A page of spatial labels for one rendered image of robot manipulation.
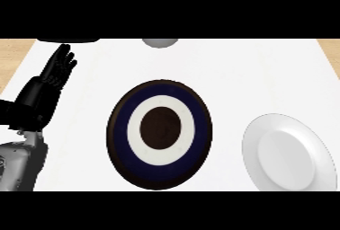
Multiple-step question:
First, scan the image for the dark blue ringed plate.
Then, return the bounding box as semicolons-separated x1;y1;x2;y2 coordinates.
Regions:
105;79;214;190

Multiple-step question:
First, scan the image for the grey round object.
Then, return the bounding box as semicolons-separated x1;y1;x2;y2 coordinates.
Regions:
140;38;180;49

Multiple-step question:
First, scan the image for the white plate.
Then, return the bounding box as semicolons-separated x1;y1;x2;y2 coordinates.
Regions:
241;112;338;192

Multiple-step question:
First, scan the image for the black flat object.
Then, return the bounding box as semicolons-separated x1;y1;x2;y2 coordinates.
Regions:
35;38;100;44

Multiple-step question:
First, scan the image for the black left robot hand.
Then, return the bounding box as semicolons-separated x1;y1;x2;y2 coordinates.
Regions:
0;43;78;132

